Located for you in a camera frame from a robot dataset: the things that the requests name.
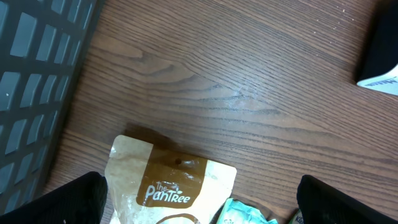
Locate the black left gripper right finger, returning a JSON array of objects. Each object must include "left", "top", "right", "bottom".
[{"left": 297, "top": 175, "right": 397, "bottom": 224}]

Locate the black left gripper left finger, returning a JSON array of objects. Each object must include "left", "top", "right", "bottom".
[{"left": 1, "top": 172, "right": 108, "bottom": 224}]

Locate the teal Kleenex tissue pack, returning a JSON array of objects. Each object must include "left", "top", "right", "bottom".
[{"left": 289, "top": 209, "right": 304, "bottom": 224}]

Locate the brown snack packet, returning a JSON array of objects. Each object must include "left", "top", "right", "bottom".
[{"left": 104, "top": 135, "right": 237, "bottom": 224}]

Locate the teal snack bar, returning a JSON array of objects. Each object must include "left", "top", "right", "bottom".
[{"left": 216, "top": 198, "right": 278, "bottom": 224}]

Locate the white barcode scanner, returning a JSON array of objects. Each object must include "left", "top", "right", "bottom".
[{"left": 357, "top": 0, "right": 397, "bottom": 95}]

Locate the dark grey mesh basket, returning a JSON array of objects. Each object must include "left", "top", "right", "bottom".
[{"left": 1, "top": 0, "right": 104, "bottom": 214}]

